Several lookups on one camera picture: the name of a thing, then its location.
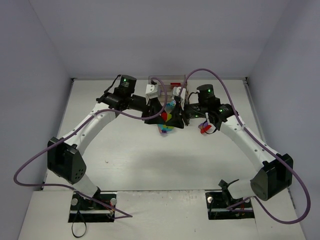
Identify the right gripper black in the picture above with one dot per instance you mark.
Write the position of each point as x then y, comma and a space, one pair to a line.
181, 110

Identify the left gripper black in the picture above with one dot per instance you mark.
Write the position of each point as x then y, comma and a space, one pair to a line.
150, 109

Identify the red curved lego piece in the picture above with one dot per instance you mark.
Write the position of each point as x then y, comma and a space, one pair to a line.
204, 128

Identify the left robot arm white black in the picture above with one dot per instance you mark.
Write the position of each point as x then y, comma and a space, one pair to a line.
65, 155

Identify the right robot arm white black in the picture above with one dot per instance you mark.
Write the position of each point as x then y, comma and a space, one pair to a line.
273, 170

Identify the purple butterfly lego piece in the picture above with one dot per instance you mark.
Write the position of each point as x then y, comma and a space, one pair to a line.
162, 129

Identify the clear bin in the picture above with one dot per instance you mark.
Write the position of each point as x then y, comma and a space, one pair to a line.
166, 88
167, 79

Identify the clear bin farthest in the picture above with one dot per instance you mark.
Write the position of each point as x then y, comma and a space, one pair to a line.
167, 79

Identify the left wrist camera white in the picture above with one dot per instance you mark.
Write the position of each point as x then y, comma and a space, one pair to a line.
152, 91

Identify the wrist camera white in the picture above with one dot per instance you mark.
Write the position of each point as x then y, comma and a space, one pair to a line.
152, 91
179, 95

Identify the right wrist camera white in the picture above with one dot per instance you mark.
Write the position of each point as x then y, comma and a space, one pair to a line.
179, 95

